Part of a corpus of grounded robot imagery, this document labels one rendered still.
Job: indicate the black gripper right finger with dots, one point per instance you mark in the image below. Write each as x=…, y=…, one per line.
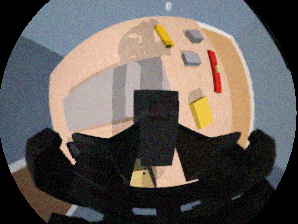
x=196, y=150

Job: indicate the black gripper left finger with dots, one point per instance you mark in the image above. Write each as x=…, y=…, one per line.
x=120, y=149

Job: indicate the grey flat panel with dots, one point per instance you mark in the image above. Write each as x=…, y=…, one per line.
x=109, y=96

